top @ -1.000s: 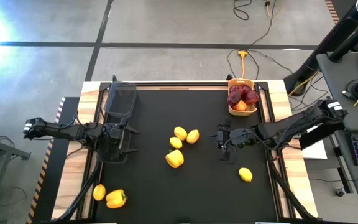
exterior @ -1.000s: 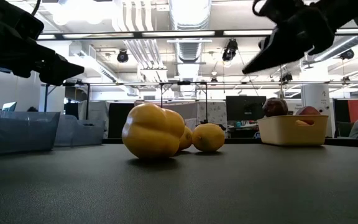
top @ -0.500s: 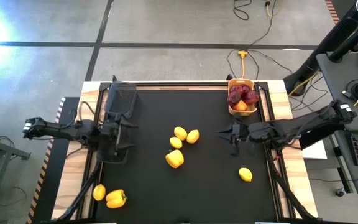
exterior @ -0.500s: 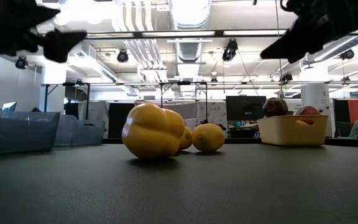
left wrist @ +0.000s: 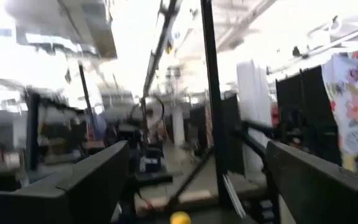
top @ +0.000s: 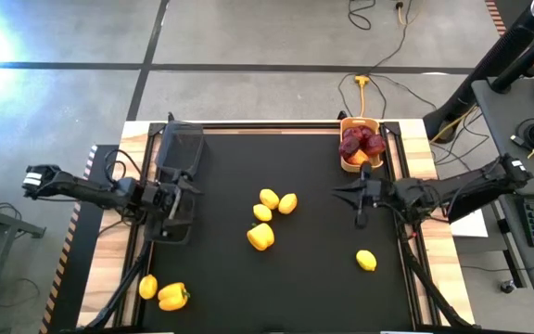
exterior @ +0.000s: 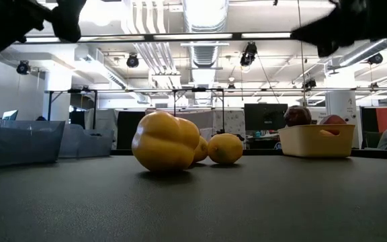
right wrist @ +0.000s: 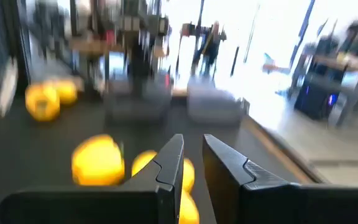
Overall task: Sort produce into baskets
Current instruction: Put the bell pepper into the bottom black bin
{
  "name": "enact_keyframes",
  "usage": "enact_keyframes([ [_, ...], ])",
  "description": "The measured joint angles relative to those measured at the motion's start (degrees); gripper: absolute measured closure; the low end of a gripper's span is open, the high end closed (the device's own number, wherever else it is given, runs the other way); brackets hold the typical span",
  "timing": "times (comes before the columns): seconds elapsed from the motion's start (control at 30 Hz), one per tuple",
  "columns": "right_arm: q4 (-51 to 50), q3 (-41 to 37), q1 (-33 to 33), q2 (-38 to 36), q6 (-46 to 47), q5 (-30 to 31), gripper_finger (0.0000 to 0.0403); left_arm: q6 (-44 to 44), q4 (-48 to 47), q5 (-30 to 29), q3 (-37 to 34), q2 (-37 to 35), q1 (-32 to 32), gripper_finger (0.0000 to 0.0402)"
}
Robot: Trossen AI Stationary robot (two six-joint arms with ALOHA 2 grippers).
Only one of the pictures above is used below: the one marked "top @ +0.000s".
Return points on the black table mat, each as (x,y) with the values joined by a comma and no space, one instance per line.
(295,287)

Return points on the red apple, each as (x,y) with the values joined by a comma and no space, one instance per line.
(375,145)

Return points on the black diagonal frame strut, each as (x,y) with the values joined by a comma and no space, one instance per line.
(429,287)
(123,287)

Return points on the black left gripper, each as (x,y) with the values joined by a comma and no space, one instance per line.
(160,199)

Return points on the dark red bell pepper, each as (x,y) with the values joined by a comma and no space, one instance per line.
(349,146)

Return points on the desk caster wheel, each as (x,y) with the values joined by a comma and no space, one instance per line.
(507,286)

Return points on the black floor platform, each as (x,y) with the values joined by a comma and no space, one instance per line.
(77,260)

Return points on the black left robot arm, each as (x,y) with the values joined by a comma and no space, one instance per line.
(81,188)

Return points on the white paper sheet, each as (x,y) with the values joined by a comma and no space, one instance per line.
(471,227)

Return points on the black tower fan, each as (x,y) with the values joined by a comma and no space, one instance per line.
(480,74)

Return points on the black monitor pole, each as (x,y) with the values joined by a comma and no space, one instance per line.
(522,60)

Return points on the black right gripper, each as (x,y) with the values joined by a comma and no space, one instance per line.
(372,192)

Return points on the small dark red fruit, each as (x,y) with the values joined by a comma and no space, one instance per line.
(362,132)

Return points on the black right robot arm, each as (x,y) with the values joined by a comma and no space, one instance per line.
(461,188)

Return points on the striped hazard tape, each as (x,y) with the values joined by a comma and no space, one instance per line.
(65,241)

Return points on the tan plastic basket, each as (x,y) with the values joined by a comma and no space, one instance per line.
(362,120)

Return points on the yellow bell pepper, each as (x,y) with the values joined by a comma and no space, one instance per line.
(261,236)
(173,296)

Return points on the grey desk top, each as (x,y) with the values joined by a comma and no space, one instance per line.
(503,120)

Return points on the yellow lemon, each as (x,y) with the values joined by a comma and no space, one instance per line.
(148,286)
(288,203)
(269,198)
(262,212)
(365,260)

